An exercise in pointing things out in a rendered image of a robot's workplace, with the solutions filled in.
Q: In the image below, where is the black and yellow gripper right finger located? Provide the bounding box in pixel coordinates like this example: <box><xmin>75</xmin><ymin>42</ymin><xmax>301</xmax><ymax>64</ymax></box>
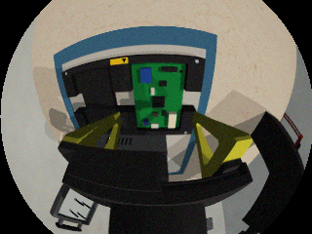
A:
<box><xmin>192</xmin><ymin>111</ymin><xmax>253</xmax><ymax>178</ymax></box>

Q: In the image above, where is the green circuit board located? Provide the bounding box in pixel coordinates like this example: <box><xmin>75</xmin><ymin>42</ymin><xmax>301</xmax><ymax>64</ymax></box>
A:
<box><xmin>131</xmin><ymin>62</ymin><xmax>186</xmax><ymax>128</ymax></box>

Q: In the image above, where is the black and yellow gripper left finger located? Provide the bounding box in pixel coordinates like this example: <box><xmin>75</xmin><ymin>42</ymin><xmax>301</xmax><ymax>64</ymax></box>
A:
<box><xmin>62</xmin><ymin>112</ymin><xmax>122</xmax><ymax>149</ymax></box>

